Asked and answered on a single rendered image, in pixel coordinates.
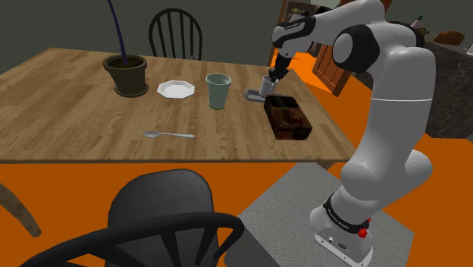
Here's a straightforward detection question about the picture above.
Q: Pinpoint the black armchair with rounded seat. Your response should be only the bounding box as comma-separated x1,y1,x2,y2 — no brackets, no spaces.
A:
18,168,246,267

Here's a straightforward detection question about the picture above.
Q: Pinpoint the brown wooden cabinet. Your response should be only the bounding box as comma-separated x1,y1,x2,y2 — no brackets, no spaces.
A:
266,0,393,98

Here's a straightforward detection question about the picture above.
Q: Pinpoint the white octagonal plate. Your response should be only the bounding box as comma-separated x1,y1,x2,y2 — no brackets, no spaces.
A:
156,80,196,100

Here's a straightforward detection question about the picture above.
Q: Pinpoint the dark pot with blue stem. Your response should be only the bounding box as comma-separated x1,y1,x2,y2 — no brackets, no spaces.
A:
102,0,151,99

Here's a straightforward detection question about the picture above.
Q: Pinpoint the grey flat rectangular object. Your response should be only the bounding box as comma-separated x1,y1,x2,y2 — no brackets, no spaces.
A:
243,89,268,103

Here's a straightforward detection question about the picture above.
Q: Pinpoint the silver spoon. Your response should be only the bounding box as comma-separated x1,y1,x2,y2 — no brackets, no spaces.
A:
143,130,196,140

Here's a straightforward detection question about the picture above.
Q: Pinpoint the wooden table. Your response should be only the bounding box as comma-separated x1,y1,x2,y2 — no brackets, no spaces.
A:
0,46,358,239

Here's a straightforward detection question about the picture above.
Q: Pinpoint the grey robot stand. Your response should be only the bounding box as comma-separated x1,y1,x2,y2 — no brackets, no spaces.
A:
223,162,415,267

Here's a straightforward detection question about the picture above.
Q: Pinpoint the dark brown box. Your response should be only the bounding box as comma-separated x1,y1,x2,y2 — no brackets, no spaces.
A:
262,93,314,142

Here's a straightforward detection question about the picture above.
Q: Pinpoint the small grey cup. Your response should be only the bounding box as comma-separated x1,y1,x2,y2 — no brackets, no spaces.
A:
259,74,279,98

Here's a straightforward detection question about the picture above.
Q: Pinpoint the black spindle-back chair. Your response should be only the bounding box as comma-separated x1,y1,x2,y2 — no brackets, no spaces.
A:
148,8,204,61

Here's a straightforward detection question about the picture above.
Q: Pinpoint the dark stone counter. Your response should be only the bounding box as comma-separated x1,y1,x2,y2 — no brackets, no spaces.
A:
353,14,473,140

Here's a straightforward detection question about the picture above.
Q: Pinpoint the pale green cup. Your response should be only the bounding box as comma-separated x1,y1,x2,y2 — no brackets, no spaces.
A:
205,72,233,111

